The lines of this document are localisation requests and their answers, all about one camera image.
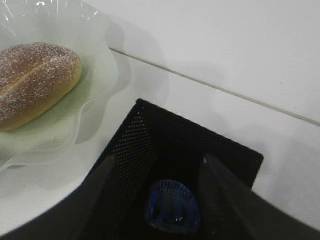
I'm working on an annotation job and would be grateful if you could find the blue pencil sharpener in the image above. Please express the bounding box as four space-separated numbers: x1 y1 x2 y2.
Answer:
144 179 202 235

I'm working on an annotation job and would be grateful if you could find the green ruffled glass plate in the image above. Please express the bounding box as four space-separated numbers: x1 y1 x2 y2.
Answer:
0 0 120 170

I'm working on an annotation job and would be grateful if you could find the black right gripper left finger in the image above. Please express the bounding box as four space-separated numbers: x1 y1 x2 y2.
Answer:
1 156 120 240

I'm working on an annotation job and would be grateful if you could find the sugared bread roll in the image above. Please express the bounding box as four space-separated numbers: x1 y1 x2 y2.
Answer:
0 42 83 132

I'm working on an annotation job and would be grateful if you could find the black mesh pen holder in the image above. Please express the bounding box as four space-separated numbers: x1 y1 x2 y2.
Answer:
89 99 264 240

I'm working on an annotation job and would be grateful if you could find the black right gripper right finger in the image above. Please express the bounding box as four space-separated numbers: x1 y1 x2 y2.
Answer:
198 154 320 240

